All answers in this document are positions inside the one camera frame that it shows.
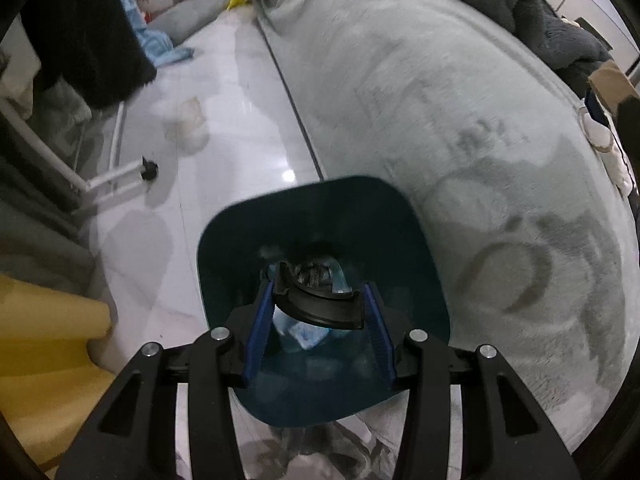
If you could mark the blue white tissue pack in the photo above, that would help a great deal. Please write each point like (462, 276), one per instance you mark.
(297, 336)

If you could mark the yellow curtain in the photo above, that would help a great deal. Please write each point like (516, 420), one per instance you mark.
(49, 384)

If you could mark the black hanging garment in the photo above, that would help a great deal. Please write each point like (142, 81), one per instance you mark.
(89, 44)

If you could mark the dark grey fleece blanket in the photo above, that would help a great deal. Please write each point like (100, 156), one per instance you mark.
(569, 50)

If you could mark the black curved plastic piece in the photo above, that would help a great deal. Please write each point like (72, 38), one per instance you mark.
(308, 291)

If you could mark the grey floor cushion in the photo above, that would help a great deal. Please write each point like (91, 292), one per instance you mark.
(186, 18)

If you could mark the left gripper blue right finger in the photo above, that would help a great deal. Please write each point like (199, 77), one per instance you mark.
(381, 341)

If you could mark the light blue hanging garment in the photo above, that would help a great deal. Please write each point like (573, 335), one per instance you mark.
(156, 45)

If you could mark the brown tape roll with plastic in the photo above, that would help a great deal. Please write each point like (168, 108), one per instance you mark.
(610, 120)

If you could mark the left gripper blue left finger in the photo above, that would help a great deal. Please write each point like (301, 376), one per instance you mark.
(257, 339)

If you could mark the dark teal trash bin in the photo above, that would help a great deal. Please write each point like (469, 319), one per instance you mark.
(371, 230)

